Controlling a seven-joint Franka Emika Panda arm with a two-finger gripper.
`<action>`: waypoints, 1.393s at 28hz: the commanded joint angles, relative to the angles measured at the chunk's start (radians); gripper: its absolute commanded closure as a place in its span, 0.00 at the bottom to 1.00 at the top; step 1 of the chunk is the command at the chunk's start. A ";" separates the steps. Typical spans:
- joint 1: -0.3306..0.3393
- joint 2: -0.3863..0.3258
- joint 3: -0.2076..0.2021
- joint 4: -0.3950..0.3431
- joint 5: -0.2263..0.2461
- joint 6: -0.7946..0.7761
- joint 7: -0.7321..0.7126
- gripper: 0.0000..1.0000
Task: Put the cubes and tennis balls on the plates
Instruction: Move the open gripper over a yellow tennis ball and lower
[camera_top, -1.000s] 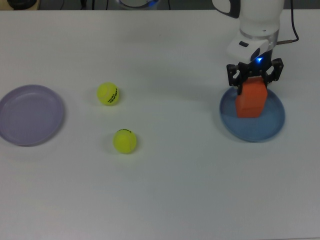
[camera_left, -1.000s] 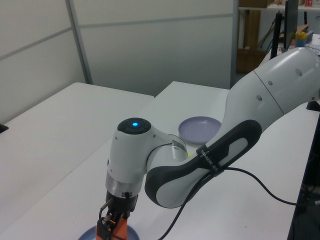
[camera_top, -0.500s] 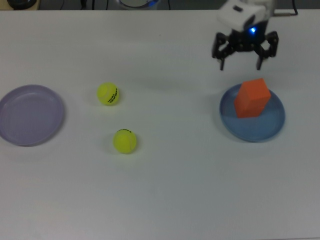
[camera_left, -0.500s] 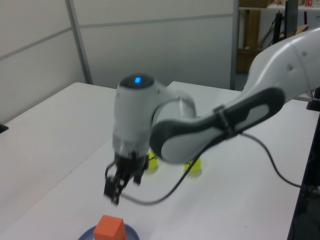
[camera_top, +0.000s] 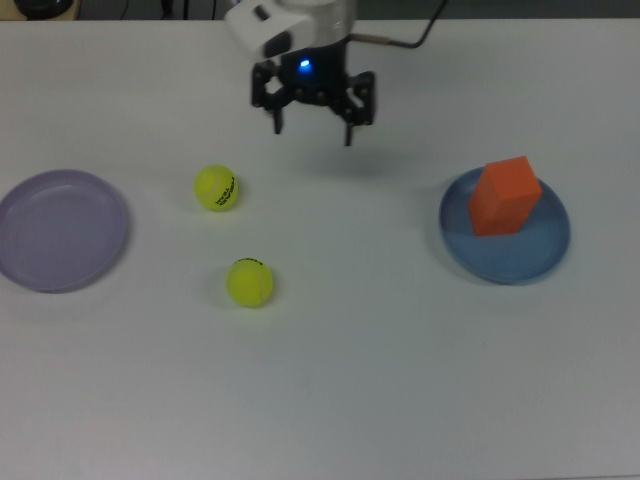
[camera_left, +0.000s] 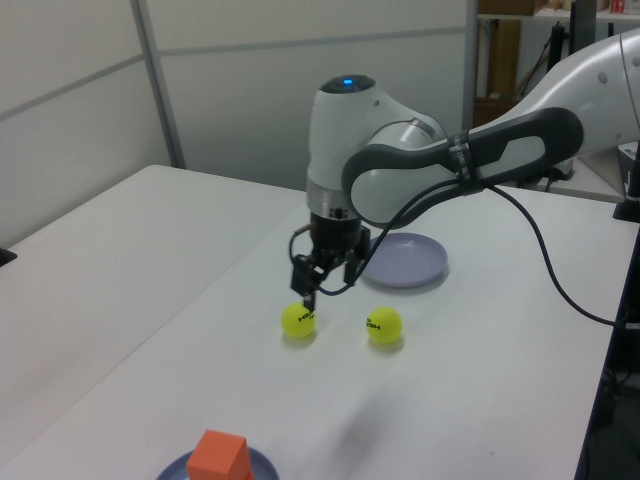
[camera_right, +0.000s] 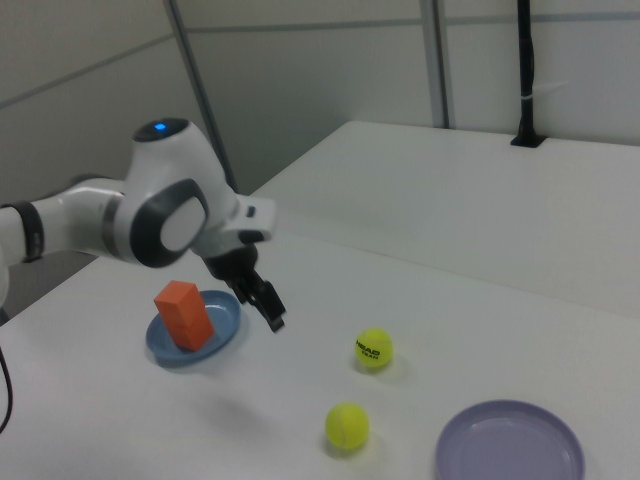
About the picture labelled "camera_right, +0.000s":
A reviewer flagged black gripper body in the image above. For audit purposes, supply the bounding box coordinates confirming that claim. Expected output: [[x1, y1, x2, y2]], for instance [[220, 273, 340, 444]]
[[206, 243, 261, 286]]

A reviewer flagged orange foam cube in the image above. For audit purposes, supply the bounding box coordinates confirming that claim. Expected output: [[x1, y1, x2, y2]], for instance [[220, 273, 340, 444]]
[[162, 314, 217, 351], [153, 280, 210, 331]]

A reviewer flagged yellow tennis ball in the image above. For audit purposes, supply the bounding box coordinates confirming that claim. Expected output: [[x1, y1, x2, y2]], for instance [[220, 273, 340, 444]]
[[325, 402, 371, 451], [354, 327, 395, 372]]

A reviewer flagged blue plate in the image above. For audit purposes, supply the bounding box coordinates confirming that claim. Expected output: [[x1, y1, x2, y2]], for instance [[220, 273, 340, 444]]
[[145, 288, 244, 369]]

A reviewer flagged white side table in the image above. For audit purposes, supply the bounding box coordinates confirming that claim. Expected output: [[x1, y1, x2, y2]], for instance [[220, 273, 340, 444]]
[[228, 119, 640, 321]]

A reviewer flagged purple plate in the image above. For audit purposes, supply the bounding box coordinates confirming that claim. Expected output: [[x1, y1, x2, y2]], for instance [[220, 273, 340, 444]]
[[434, 398, 586, 480]]

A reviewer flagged black pole with base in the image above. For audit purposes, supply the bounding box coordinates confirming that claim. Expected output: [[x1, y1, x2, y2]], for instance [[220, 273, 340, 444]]
[[509, 0, 547, 149]]

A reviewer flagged grey partition post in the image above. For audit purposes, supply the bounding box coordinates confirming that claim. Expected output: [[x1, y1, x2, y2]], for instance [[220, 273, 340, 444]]
[[419, 0, 455, 130], [167, 0, 242, 201]]

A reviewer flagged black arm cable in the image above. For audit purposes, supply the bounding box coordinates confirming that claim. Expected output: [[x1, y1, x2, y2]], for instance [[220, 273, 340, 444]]
[[0, 344, 14, 436]]

